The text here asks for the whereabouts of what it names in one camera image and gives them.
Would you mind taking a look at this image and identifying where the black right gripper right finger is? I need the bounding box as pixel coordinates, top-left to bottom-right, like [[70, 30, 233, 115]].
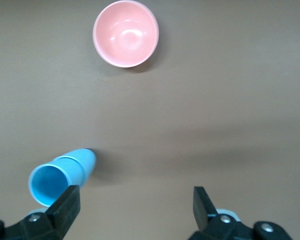
[[187, 185, 294, 240]]

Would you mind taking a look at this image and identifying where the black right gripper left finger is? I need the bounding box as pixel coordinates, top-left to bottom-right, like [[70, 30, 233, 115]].
[[0, 185, 82, 240]]

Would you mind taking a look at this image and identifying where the blue plastic cup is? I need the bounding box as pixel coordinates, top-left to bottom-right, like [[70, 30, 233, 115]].
[[27, 156, 85, 208]]

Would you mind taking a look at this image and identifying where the brown table cover cloth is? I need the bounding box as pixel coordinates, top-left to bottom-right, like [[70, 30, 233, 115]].
[[0, 0, 300, 240]]

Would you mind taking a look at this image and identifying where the pink bowl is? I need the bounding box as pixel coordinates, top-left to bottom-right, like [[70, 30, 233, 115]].
[[92, 0, 160, 69]]

